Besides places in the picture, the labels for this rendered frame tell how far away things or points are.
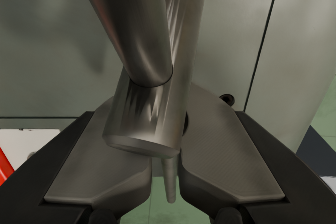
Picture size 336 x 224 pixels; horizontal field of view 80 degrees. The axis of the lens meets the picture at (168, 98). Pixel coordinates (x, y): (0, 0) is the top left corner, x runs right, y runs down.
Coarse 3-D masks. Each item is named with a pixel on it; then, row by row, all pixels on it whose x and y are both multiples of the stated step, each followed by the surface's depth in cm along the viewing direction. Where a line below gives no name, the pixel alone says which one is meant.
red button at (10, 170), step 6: (0, 150) 19; (0, 156) 19; (0, 162) 19; (6, 162) 20; (0, 168) 19; (6, 168) 20; (12, 168) 20; (0, 174) 19; (6, 174) 20; (0, 180) 20
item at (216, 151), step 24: (192, 96) 10; (216, 96) 10; (192, 120) 8; (216, 120) 8; (192, 144) 7; (216, 144) 7; (240, 144) 7; (192, 168) 6; (216, 168) 6; (240, 168) 6; (264, 168) 6; (192, 192) 6; (216, 192) 6; (240, 192) 5; (264, 192) 5
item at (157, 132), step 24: (168, 0) 6; (192, 0) 7; (168, 24) 6; (192, 24) 6; (192, 48) 6; (192, 72) 6; (120, 96) 5; (144, 96) 5; (168, 96) 5; (120, 120) 5; (144, 120) 5; (168, 120) 5; (120, 144) 5; (144, 144) 5; (168, 144) 5
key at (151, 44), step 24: (96, 0) 3; (120, 0) 3; (144, 0) 3; (120, 24) 3; (144, 24) 3; (120, 48) 4; (144, 48) 4; (168, 48) 4; (144, 72) 4; (168, 72) 5; (168, 168) 15; (168, 192) 21
